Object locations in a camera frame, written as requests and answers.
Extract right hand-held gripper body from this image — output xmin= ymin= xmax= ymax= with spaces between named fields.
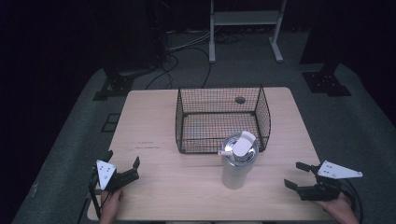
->
xmin=298 ymin=160 xmax=364 ymax=202

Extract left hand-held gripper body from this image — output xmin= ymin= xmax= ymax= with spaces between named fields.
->
xmin=91 ymin=159 xmax=140 ymax=192

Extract white tumbler with lid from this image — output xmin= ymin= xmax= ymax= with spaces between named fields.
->
xmin=218 ymin=130 xmax=260 ymax=190

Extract black wire mesh basket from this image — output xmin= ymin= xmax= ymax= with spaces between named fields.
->
xmin=175 ymin=84 xmax=272 ymax=155

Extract person's right hand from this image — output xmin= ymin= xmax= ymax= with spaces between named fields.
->
xmin=316 ymin=191 xmax=361 ymax=224

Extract person's left hand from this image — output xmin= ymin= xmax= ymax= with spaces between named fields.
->
xmin=99 ymin=188 xmax=125 ymax=224

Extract black stand base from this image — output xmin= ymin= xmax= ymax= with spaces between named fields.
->
xmin=92 ymin=60 xmax=158 ymax=102
xmin=301 ymin=60 xmax=353 ymax=98

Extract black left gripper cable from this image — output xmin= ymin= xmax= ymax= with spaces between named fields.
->
xmin=77 ymin=169 xmax=105 ymax=224

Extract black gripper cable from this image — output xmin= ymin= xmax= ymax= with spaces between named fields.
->
xmin=340 ymin=178 xmax=365 ymax=224
xmin=77 ymin=169 xmax=105 ymax=224

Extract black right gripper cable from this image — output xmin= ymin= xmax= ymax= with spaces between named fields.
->
xmin=340 ymin=178 xmax=365 ymax=224

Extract black floor cables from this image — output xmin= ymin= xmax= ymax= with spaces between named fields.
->
xmin=144 ymin=27 xmax=247 ymax=91

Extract white metal stand frame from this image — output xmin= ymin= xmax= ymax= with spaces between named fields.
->
xmin=208 ymin=0 xmax=288 ymax=64

